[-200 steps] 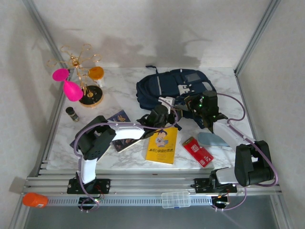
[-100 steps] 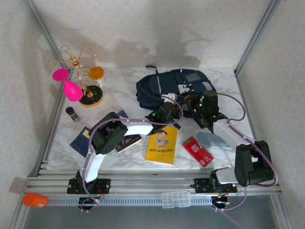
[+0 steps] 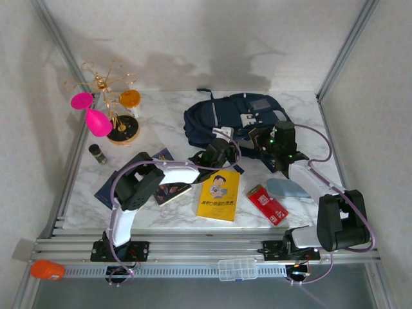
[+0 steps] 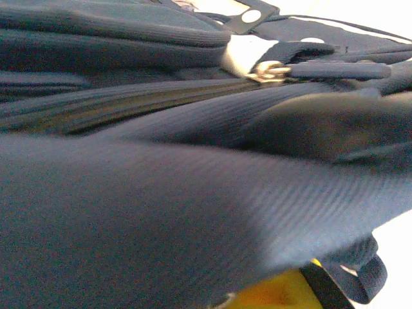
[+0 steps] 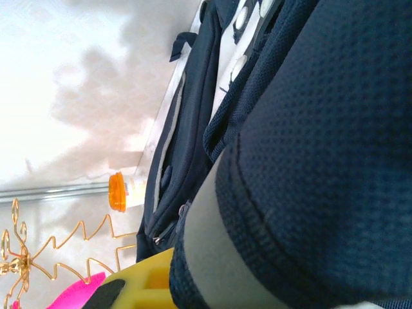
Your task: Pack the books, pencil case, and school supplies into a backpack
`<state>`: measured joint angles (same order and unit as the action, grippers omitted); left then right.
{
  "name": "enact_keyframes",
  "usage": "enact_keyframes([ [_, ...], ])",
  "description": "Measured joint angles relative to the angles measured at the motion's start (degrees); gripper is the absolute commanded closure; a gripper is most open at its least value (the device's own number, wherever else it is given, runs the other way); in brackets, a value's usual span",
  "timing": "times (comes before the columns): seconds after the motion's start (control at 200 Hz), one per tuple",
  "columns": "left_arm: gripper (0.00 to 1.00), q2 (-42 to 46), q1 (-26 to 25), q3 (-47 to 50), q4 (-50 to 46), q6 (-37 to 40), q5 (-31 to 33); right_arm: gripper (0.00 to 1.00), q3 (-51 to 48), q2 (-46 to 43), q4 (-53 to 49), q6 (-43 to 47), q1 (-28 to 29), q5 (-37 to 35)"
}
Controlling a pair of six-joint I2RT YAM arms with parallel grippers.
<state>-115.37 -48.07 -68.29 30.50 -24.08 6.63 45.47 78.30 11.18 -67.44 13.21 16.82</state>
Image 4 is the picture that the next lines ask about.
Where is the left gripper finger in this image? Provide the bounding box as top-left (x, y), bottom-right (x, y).
top-left (221, 259), bottom-right (355, 309)

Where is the navy blue school backpack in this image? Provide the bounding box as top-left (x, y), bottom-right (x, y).
top-left (0, 0), bottom-right (412, 309)

